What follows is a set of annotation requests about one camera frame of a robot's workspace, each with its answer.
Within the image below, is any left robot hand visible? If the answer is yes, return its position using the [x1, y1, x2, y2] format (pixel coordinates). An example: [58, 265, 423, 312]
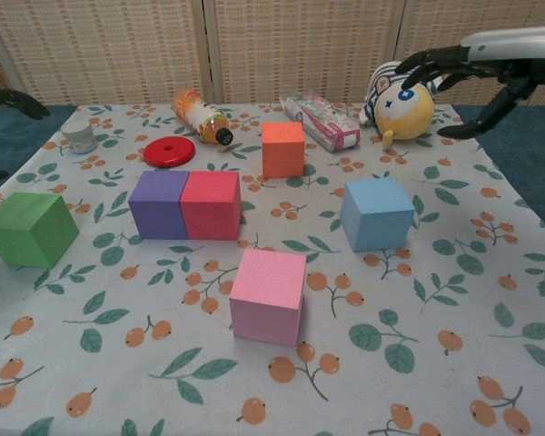
[0, 86, 51, 185]

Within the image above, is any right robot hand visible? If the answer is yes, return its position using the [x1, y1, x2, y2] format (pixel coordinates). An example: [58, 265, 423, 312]
[397, 25, 545, 140]

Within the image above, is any small white jar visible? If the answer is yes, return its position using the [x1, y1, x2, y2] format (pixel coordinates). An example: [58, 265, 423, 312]
[62, 121, 96, 154]

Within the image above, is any floral tablecloth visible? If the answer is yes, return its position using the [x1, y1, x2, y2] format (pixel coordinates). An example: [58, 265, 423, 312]
[0, 103, 545, 436]

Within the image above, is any red plastic disc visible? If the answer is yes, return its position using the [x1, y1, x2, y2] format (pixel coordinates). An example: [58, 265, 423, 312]
[144, 137, 196, 170]

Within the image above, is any yellow plush toy striped hat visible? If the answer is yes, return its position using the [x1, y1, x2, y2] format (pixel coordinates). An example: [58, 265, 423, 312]
[358, 62, 446, 149]

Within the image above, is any green foam cube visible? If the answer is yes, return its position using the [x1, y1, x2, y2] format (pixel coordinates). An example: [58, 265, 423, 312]
[0, 191, 80, 269]

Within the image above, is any orange foam cube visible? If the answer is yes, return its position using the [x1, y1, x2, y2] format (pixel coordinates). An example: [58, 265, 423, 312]
[261, 121, 306, 179]

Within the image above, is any woven folding screen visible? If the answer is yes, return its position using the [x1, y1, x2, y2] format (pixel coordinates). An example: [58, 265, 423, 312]
[0, 0, 545, 108]

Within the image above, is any pink toothbrush package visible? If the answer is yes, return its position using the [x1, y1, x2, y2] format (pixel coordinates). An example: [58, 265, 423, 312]
[280, 90, 362, 153]

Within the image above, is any red foam cube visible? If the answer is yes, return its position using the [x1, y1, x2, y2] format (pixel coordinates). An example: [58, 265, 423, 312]
[180, 170, 243, 241]

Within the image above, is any blue foam cube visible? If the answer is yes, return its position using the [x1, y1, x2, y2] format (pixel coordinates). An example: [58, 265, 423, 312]
[340, 177, 415, 253]

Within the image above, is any orange drink bottle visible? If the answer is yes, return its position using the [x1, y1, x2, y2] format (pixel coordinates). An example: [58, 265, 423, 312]
[171, 89, 235, 146]

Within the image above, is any purple foam cube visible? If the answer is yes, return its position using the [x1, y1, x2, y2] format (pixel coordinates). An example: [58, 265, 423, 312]
[128, 170, 191, 241]

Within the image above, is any pink foam cube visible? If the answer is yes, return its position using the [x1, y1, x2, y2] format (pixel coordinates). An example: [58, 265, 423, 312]
[229, 248, 307, 348]

